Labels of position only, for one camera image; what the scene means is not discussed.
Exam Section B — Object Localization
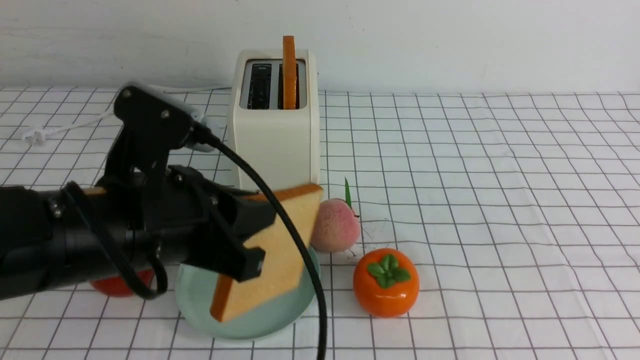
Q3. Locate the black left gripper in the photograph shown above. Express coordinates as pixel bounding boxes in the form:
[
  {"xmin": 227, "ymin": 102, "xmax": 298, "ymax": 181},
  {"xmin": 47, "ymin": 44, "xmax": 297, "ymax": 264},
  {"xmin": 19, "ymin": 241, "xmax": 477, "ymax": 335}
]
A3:
[{"xmin": 60, "ymin": 165, "xmax": 276, "ymax": 281}]

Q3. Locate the toasted bread slice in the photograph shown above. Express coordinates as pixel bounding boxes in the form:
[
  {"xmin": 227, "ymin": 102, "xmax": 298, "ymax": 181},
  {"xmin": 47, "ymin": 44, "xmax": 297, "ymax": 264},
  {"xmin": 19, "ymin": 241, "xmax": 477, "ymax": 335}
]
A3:
[
  {"xmin": 210, "ymin": 183, "xmax": 323, "ymax": 322},
  {"xmin": 281, "ymin": 35, "xmax": 298, "ymax": 110}
]

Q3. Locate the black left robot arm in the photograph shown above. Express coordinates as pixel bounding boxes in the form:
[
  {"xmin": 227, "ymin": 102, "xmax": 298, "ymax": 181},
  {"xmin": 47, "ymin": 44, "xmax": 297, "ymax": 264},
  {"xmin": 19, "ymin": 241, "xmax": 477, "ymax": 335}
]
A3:
[{"xmin": 0, "ymin": 165, "xmax": 277, "ymax": 300}]

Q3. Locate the mint green plate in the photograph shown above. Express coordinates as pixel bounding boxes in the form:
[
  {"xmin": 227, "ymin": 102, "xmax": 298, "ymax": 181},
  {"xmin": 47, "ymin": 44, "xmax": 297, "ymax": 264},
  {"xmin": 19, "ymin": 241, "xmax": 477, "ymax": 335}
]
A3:
[{"xmin": 175, "ymin": 264, "xmax": 316, "ymax": 342}]

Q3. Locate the cream white toaster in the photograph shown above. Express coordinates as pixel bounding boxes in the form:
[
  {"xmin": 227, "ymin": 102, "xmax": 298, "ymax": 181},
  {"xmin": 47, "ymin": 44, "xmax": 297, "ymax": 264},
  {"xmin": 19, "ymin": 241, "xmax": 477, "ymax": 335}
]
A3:
[{"xmin": 226, "ymin": 48, "xmax": 321, "ymax": 191}]

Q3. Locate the pink peach with leaf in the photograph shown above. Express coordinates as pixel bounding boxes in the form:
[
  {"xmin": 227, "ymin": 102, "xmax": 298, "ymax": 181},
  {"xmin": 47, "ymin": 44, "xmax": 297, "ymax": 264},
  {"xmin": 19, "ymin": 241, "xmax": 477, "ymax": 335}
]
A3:
[{"xmin": 310, "ymin": 178, "xmax": 361, "ymax": 253}]

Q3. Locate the red apple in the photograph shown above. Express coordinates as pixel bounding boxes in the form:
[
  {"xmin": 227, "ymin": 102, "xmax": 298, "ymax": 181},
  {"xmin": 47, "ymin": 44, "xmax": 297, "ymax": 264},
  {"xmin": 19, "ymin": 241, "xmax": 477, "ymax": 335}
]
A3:
[{"xmin": 89, "ymin": 269, "xmax": 154, "ymax": 297}]

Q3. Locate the orange persimmon with green top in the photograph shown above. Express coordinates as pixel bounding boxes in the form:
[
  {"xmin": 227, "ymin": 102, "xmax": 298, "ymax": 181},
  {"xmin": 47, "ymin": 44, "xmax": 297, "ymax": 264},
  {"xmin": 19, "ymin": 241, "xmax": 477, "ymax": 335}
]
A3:
[{"xmin": 352, "ymin": 248, "xmax": 420, "ymax": 318}]

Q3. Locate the white grid tablecloth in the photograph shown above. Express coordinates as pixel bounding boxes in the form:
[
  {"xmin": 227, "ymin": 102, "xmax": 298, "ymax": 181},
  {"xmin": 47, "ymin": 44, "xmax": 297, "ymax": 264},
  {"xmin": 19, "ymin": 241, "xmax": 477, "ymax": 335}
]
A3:
[{"xmin": 0, "ymin": 86, "xmax": 640, "ymax": 360}]

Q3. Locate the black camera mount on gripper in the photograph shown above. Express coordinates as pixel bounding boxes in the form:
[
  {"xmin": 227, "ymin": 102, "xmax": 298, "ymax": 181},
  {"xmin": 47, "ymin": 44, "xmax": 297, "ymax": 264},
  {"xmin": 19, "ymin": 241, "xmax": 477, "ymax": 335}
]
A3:
[{"xmin": 97, "ymin": 80, "xmax": 215, "ymax": 199}]

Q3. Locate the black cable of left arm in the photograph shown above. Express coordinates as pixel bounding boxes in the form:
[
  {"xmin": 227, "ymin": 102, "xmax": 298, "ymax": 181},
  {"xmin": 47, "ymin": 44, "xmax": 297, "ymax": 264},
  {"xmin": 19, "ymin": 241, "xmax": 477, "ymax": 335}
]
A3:
[{"xmin": 62, "ymin": 122, "xmax": 328, "ymax": 360}]

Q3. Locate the white power cord with plug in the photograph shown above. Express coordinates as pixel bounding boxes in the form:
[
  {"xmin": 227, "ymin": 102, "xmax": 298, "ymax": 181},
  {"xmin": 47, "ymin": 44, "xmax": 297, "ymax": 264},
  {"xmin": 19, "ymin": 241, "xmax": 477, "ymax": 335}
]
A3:
[{"xmin": 22, "ymin": 84, "xmax": 233, "ymax": 147}]

